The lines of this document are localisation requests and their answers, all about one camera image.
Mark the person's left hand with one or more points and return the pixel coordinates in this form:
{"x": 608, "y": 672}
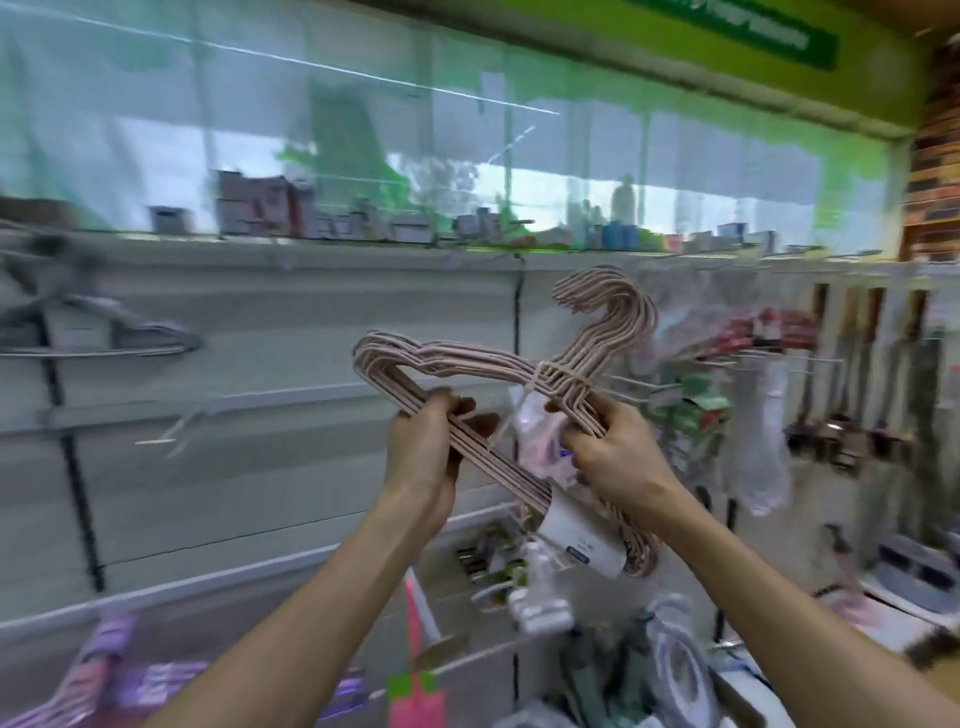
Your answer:
{"x": 420, "y": 465}

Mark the person's right hand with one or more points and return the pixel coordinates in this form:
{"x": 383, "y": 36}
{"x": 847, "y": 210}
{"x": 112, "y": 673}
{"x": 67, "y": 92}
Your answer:
{"x": 622, "y": 465}

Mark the rose gold metal hanger bundle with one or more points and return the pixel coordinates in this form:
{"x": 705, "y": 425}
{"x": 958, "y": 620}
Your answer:
{"x": 465, "y": 358}

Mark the white display rack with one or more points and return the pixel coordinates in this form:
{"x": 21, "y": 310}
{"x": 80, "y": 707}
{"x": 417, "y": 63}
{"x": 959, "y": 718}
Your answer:
{"x": 262, "y": 337}

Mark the person's right forearm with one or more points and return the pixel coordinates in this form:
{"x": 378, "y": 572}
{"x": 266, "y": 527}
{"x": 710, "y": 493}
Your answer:
{"x": 787, "y": 622}

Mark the person's left forearm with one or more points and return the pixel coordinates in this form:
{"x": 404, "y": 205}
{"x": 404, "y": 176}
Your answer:
{"x": 300, "y": 637}

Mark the plastic wrapped pink toilet seat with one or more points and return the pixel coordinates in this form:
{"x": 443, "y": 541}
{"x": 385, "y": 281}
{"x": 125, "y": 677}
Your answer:
{"x": 540, "y": 442}

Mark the hanging clear plastic bag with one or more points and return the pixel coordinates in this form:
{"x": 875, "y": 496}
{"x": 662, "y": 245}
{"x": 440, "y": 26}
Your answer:
{"x": 761, "y": 450}

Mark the white plastic hanging items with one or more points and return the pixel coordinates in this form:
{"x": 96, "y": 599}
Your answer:
{"x": 540, "y": 592}

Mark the red hanging packaged goods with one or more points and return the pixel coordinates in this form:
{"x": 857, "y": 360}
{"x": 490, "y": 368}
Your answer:
{"x": 765, "y": 330}

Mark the row of grey dustpan sets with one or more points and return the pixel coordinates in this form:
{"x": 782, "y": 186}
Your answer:
{"x": 840, "y": 420}

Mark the green and pink hanging goods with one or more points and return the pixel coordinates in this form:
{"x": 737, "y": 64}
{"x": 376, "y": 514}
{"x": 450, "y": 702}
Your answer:
{"x": 416, "y": 690}

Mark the white box with red print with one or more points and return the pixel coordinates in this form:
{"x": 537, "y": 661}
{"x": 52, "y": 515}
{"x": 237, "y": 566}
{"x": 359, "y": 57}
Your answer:
{"x": 255, "y": 206}

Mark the small white printed box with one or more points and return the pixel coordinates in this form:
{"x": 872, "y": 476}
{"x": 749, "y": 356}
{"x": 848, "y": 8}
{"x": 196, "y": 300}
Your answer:
{"x": 169, "y": 219}

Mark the green wall sign board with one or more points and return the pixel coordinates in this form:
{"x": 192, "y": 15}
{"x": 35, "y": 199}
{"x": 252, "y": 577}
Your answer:
{"x": 750, "y": 37}

